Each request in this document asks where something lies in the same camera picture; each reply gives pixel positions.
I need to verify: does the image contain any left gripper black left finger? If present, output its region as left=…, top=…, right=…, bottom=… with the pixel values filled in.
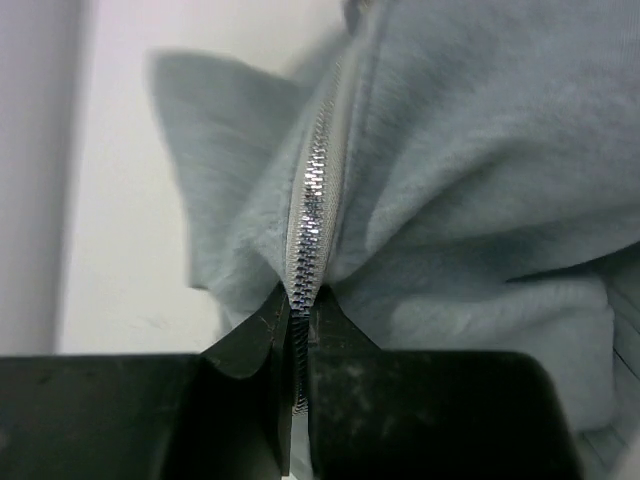
left=1, top=287, right=292, bottom=479

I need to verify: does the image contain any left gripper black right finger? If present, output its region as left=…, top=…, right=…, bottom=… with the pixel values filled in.
left=307, top=288, right=583, bottom=479

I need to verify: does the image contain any grey zip jacket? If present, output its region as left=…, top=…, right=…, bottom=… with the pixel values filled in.
left=150, top=1, right=639, bottom=479

